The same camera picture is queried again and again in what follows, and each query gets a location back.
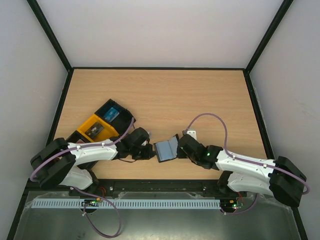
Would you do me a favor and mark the black leather card holder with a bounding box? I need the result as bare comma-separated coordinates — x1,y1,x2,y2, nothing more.
153,134,179,163

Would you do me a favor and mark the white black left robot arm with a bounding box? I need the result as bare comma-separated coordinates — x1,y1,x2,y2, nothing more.
30,127,155,190

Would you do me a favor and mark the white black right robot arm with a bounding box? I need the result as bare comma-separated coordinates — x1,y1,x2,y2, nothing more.
177,134,307,208

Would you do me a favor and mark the blue credit card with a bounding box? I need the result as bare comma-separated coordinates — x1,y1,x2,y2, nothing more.
103,107,120,122

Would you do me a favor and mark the black credit card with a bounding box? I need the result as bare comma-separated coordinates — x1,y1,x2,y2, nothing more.
85,122,104,139

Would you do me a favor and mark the red credit card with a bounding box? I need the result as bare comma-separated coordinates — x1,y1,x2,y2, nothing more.
76,139,86,144

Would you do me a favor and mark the yellow middle sorting bin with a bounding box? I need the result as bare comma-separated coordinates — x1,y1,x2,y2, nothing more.
77,114,119,142

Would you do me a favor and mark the black far sorting bin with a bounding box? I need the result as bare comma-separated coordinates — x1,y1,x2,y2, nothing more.
94,99,136,135

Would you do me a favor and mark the black sorting bin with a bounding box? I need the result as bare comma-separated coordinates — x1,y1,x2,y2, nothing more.
94,99,136,135
65,130,99,170

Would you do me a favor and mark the black near sorting bin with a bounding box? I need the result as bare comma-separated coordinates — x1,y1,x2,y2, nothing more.
65,130,99,170

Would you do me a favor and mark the right controller circuit board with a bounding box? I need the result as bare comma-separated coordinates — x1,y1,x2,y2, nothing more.
221,199,244,210

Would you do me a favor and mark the controller circuit board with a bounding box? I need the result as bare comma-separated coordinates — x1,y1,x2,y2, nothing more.
81,197,103,207
221,199,244,210

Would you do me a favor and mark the left controller circuit board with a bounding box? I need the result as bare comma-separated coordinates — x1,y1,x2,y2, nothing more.
81,197,103,207

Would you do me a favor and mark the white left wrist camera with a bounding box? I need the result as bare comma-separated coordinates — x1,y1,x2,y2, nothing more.
141,131,151,146

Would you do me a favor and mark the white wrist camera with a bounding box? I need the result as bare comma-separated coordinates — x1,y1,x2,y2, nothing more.
183,129,197,140
141,131,151,146

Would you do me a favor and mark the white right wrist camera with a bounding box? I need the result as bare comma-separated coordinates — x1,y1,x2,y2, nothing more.
183,129,197,140

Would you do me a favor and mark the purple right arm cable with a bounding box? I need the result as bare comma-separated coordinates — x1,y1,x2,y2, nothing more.
187,112,311,216

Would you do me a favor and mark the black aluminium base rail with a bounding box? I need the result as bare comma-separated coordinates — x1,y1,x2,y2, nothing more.
26,177,291,200

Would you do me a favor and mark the light blue slotted cable duct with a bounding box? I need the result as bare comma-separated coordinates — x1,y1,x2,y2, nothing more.
30,198,221,210

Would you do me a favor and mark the black cage frame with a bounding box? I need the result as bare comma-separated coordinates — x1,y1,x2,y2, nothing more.
4,0,309,240

